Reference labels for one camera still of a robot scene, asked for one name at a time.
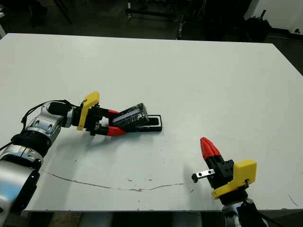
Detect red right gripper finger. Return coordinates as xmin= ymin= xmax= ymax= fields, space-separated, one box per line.
xmin=200 ymin=137 xmax=220 ymax=171
xmin=207 ymin=138 xmax=228 ymax=165

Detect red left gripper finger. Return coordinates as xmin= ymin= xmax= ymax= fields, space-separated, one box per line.
xmin=98 ymin=107 xmax=120 ymax=118
xmin=96 ymin=125 xmax=127 ymax=137

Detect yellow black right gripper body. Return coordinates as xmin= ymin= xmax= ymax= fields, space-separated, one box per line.
xmin=191 ymin=158 xmax=258 ymax=206

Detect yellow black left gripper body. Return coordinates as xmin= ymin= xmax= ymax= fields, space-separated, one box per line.
xmin=71 ymin=91 xmax=106 ymax=137

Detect glossy black box lid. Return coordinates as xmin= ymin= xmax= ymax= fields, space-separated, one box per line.
xmin=111 ymin=103 xmax=150 ymax=130

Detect black box base white lining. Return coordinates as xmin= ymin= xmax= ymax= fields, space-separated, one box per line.
xmin=125 ymin=114 xmax=163 ymax=133

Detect black slanted stand leg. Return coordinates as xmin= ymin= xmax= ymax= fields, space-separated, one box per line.
xmin=53 ymin=0 xmax=73 ymax=25

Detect metal pole with silver joint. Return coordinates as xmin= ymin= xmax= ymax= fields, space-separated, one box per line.
xmin=177 ymin=15 xmax=186 ymax=40

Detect white cabinet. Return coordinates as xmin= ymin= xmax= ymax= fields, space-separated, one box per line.
xmin=0 ymin=11 xmax=7 ymax=40

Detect black bag bundle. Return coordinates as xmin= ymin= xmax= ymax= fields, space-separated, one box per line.
xmin=245 ymin=9 xmax=272 ymax=43

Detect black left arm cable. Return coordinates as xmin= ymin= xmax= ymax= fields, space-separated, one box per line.
xmin=0 ymin=99 xmax=83 ymax=152

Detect black metal cart frame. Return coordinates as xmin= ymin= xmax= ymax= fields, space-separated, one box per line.
xmin=125 ymin=0 xmax=186 ymax=20

